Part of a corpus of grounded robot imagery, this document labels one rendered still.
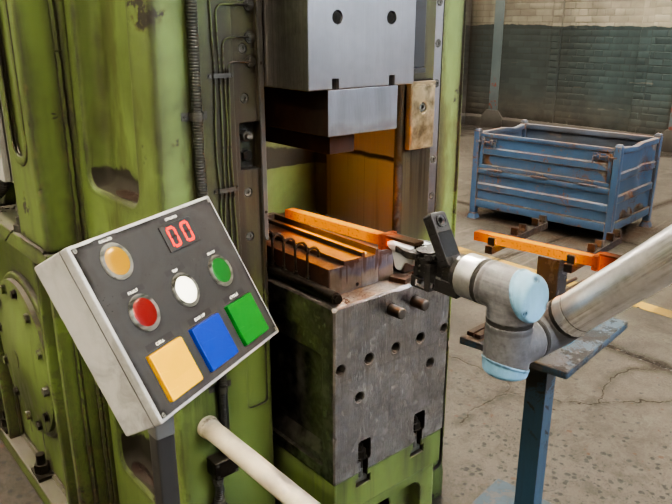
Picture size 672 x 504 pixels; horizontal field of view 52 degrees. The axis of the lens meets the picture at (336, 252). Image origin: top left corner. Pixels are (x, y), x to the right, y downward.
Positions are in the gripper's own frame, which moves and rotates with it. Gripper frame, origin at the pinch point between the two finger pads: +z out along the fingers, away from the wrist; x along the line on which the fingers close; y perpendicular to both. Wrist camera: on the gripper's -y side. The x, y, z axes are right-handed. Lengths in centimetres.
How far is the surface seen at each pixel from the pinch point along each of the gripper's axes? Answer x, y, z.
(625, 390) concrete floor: 161, 104, 17
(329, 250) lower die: -5.5, 5.5, 15.7
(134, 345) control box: -68, -2, -16
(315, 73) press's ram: -15.8, -35.6, 8.1
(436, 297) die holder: 16.7, 18.5, 1.5
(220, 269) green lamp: -46.4, -5.0, -4.2
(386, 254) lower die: 5.1, 6.5, 7.6
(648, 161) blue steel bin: 400, 53, 134
